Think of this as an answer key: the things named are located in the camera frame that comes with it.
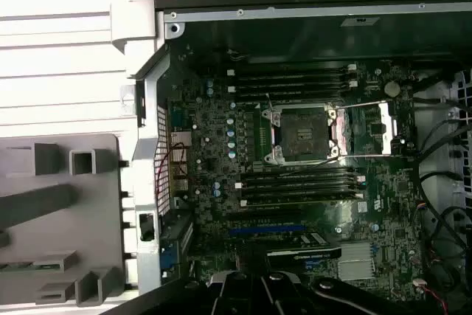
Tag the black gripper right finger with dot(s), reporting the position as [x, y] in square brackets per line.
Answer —
[280, 293]

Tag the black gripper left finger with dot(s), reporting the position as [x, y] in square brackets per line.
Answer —
[236, 293]

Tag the metal socket cover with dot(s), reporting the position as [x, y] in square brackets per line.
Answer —
[388, 130]

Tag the CPU socket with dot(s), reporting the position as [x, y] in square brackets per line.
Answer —
[302, 132]

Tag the black graphics card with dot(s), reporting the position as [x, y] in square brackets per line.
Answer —
[302, 246]

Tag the blue expansion slot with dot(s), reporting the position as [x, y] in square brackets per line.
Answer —
[258, 232]

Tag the silver chipset heatsink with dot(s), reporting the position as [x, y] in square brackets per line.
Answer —
[355, 269]

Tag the black expansion slot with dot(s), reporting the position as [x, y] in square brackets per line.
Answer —
[258, 215]

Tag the green RAM stick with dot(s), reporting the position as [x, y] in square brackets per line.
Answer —
[18, 266]
[298, 203]

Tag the black RAM slot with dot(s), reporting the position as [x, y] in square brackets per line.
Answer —
[291, 71]
[295, 96]
[291, 88]
[298, 176]
[298, 194]
[291, 79]
[298, 185]

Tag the thin metal locking lever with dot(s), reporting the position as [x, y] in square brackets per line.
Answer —
[313, 165]
[269, 100]

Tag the green motherboard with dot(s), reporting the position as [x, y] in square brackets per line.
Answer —
[387, 197]

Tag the grey parts rack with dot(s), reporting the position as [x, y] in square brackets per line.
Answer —
[99, 200]

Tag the black PC case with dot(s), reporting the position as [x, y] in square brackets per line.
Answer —
[147, 145]

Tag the round coin battery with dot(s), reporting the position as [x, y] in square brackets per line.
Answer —
[392, 88]

